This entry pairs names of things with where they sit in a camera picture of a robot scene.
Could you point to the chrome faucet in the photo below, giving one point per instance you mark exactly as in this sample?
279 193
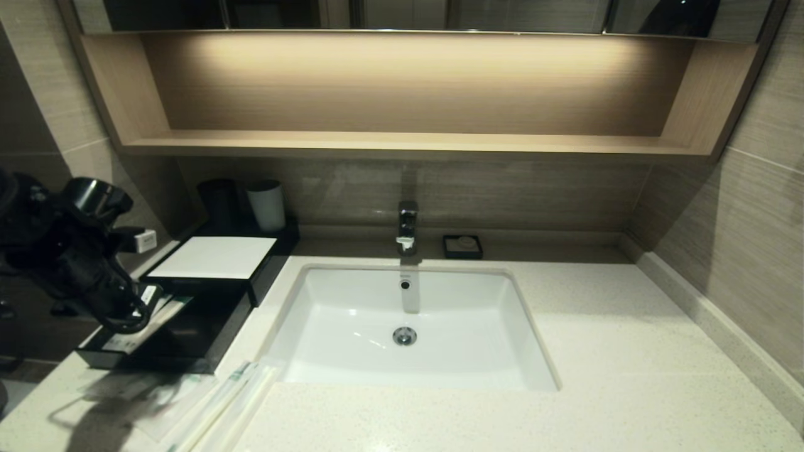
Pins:
407 226

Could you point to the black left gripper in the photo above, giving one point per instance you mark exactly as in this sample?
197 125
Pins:
103 285

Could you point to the black pull-out drawer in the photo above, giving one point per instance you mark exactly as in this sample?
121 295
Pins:
188 339

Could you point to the black box with white lid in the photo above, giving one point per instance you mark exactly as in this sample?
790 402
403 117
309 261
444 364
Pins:
217 257

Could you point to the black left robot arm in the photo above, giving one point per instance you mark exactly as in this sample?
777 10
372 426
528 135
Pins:
44 232

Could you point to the mirror cabinet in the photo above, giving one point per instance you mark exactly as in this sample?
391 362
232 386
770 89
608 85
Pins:
502 16

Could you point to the clear packet round item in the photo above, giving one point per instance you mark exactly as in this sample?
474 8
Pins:
182 402

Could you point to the black soap dish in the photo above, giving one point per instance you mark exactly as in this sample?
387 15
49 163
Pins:
449 251

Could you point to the white cup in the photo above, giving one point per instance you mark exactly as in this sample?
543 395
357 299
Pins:
267 207

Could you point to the white ceramic sink basin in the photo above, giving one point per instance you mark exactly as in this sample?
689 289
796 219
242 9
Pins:
408 314

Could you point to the chrome sink drain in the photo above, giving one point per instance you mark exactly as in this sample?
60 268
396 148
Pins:
404 336

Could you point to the short clear toothbrush packet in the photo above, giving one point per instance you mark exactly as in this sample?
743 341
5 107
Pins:
223 395

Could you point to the small beige soap bar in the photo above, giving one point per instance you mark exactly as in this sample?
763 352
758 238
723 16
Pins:
465 242

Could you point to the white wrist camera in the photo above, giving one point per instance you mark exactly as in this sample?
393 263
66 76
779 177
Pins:
146 241

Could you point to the wooden wall shelf niche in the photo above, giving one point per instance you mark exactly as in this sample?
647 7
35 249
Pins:
402 94

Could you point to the black cup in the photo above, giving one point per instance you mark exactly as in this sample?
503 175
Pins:
218 204

